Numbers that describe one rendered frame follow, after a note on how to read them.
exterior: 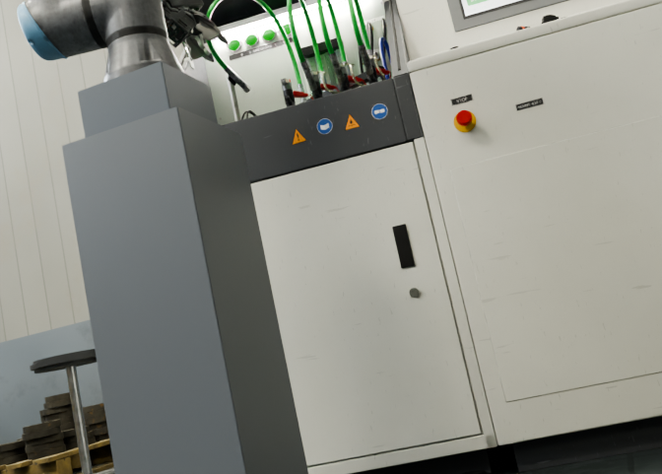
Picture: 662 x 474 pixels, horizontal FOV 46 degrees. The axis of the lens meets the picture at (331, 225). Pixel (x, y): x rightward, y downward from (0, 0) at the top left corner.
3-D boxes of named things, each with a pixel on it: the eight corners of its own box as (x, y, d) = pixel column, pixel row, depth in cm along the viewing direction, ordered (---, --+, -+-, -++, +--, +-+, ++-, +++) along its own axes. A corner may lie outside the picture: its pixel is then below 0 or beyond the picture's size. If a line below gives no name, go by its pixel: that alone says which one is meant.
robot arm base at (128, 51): (159, 65, 138) (149, 13, 140) (88, 91, 143) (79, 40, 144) (200, 86, 152) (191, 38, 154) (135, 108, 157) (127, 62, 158)
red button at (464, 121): (455, 131, 178) (450, 109, 179) (456, 134, 182) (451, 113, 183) (478, 125, 177) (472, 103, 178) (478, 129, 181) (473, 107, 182)
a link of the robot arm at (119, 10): (158, 20, 143) (145, -48, 145) (87, 36, 144) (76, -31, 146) (176, 43, 154) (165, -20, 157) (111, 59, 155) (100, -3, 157)
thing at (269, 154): (165, 204, 195) (155, 143, 198) (172, 206, 200) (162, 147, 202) (407, 141, 184) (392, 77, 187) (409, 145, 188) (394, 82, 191)
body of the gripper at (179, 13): (176, 50, 207) (140, 20, 204) (190, 35, 213) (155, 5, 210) (190, 33, 202) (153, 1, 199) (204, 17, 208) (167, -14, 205)
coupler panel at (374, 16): (364, 106, 240) (344, 13, 244) (366, 109, 243) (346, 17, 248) (406, 96, 237) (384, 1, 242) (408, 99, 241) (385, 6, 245)
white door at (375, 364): (209, 485, 184) (159, 207, 195) (213, 483, 187) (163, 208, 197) (482, 434, 173) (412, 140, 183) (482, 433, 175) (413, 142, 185)
